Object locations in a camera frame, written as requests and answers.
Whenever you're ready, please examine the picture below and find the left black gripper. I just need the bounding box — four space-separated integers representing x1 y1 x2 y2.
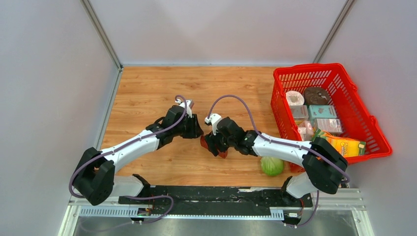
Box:
173 114 204 139

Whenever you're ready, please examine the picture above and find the red paper box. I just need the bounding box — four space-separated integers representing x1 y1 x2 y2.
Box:
200 133 229 159

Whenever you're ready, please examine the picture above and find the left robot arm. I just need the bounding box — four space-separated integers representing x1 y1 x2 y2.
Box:
69 104 203 206

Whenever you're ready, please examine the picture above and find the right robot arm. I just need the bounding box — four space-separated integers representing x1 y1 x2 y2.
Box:
201 114 348 206

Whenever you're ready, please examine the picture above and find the grey small box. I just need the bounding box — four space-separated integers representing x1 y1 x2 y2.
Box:
290 105 309 125

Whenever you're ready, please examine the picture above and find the teal carton box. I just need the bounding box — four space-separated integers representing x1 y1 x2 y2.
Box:
308 105 337 120

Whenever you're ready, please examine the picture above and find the pink white carton box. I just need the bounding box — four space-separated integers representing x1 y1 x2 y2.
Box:
314 118 343 134

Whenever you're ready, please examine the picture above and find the green cabbage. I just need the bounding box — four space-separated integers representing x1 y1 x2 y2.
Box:
260 156 284 177

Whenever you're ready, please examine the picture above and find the white tissue roll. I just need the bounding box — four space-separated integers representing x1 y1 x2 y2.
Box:
285 90 305 106

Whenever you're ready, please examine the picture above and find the pink white packet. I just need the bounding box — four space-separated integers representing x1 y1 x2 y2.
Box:
298 120 314 141

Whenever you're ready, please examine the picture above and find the brown round package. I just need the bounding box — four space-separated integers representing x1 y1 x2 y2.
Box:
303 87 330 105

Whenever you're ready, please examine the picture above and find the red plastic shopping basket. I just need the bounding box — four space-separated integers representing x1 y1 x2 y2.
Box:
270 63 393 164

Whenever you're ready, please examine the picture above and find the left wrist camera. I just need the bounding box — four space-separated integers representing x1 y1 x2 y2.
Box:
175 98 194 118

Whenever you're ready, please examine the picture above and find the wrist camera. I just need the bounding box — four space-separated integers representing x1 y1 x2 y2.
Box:
175 98 194 118
205 113 222 135

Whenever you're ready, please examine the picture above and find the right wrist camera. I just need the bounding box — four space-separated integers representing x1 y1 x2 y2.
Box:
205 113 222 135

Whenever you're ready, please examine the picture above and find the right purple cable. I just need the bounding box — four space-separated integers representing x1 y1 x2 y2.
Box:
206 94 351 228

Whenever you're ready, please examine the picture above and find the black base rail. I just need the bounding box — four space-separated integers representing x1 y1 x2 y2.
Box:
118 185 314 222

